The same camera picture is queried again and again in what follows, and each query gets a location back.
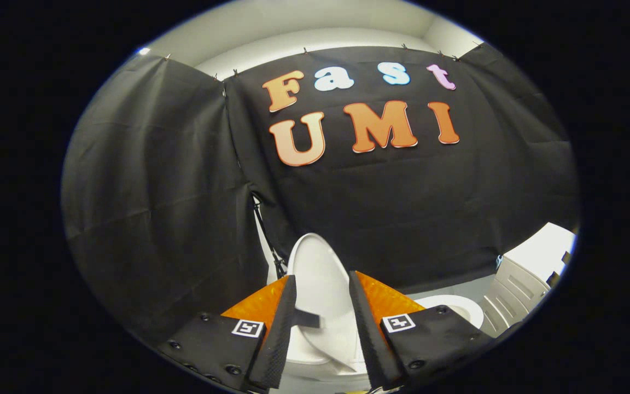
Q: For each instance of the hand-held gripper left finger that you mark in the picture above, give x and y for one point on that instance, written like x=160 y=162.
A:
x=282 y=328

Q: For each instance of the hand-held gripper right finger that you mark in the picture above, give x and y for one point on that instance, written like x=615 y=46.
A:
x=367 y=328

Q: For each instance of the black backdrop cloth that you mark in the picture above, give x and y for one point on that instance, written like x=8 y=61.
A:
x=402 y=208

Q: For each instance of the white drawer cabinet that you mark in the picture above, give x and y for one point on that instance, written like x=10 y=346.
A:
x=534 y=257

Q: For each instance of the ceiling light strip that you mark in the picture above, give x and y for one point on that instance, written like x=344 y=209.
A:
x=144 y=51

